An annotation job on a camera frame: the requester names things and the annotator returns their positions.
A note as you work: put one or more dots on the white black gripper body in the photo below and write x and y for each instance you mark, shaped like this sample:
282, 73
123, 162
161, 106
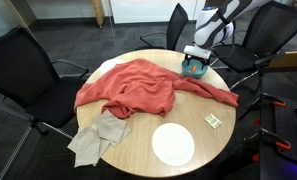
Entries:
196, 52

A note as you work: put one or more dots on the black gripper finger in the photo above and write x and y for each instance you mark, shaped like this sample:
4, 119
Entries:
204, 63
187, 61

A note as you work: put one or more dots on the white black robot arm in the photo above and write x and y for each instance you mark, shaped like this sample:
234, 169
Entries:
214, 24

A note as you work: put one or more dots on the black robot base with clamps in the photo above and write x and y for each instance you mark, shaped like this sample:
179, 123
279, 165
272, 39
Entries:
277, 135

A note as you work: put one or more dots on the blue bowl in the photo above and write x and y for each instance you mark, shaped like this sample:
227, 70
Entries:
187, 70

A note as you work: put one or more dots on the black office chair back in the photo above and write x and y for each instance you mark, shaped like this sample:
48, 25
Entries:
176, 24

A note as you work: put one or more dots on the black office chair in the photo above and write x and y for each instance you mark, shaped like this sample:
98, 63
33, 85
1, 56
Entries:
273, 25
28, 77
176, 24

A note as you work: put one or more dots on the red orange cloth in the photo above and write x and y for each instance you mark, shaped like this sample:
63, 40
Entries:
140, 85

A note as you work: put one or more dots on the small green white packet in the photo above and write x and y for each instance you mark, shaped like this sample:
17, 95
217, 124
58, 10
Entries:
213, 121

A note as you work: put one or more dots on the black office chair right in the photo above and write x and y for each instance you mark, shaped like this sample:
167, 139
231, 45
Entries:
273, 25

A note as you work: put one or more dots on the white plate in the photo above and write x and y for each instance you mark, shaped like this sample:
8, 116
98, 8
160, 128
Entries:
173, 144

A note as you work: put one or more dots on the beige cloth napkin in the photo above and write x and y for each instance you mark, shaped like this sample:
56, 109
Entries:
90, 143

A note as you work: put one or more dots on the black office chair left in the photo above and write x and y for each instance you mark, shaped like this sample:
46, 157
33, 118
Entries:
28, 77

